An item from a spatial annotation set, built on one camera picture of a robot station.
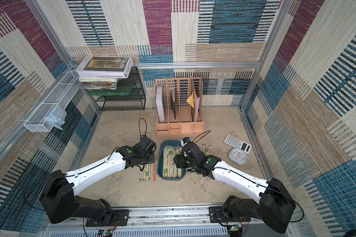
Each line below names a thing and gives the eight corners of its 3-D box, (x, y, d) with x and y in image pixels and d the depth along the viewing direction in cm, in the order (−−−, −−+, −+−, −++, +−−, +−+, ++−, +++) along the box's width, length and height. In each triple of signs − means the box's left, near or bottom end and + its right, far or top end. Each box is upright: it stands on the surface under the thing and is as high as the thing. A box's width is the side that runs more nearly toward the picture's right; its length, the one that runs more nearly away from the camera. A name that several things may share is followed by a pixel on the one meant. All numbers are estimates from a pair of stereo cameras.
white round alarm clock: (230, 164, 92) (231, 162, 90) (227, 150, 99) (228, 147, 96) (247, 164, 92) (249, 162, 90) (243, 150, 99) (244, 147, 96)
